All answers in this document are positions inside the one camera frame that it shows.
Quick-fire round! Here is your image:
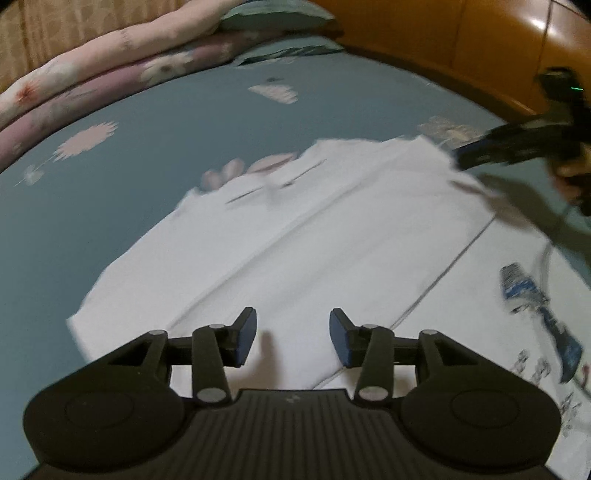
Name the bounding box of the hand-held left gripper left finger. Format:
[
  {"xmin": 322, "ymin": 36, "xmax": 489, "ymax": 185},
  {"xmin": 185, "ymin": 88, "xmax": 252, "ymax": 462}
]
[{"xmin": 110, "ymin": 306, "xmax": 259, "ymax": 408}]

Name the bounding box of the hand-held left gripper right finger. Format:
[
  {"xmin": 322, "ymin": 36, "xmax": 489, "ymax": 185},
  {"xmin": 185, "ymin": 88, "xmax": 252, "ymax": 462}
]
[{"xmin": 329, "ymin": 308, "xmax": 480, "ymax": 408}]

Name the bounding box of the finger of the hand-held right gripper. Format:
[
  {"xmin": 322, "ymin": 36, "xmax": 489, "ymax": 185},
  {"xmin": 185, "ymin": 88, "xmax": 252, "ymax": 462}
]
[{"xmin": 454, "ymin": 121, "xmax": 555, "ymax": 171}]

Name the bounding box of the white long-sleeved printed shirt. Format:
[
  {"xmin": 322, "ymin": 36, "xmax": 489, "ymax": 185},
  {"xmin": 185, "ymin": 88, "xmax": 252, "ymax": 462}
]
[{"xmin": 67, "ymin": 135, "xmax": 591, "ymax": 480}]

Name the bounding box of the person's right hand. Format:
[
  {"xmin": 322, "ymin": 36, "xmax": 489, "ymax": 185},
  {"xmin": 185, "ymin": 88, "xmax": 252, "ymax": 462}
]
[{"xmin": 549, "ymin": 138, "xmax": 591, "ymax": 206}]

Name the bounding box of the wooden bed headboard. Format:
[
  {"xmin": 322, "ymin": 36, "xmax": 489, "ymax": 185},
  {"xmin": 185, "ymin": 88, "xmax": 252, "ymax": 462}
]
[{"xmin": 309, "ymin": 0, "xmax": 591, "ymax": 123}]

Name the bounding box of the blue floral bed sheet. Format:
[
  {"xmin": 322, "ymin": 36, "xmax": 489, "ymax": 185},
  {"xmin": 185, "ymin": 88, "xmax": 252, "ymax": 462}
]
[{"xmin": 0, "ymin": 39, "xmax": 591, "ymax": 480}]

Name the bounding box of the teal pillow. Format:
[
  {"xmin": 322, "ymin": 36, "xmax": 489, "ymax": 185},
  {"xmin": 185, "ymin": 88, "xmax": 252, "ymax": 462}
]
[
  {"xmin": 217, "ymin": 0, "xmax": 338, "ymax": 33},
  {"xmin": 235, "ymin": 44, "xmax": 345, "ymax": 65}
]

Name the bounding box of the purple floral quilt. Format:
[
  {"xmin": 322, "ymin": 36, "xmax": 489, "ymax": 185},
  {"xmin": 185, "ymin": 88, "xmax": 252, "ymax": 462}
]
[{"xmin": 0, "ymin": 34, "xmax": 271, "ymax": 169}]

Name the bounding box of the pink floral quilt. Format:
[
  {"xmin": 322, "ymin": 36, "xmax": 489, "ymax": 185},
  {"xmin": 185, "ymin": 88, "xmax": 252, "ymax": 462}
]
[{"xmin": 0, "ymin": 0, "xmax": 245, "ymax": 130}]

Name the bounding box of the patterned beige curtain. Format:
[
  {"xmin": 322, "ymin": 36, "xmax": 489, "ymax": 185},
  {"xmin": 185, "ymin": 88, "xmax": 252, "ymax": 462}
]
[{"xmin": 0, "ymin": 0, "xmax": 195, "ymax": 93}]

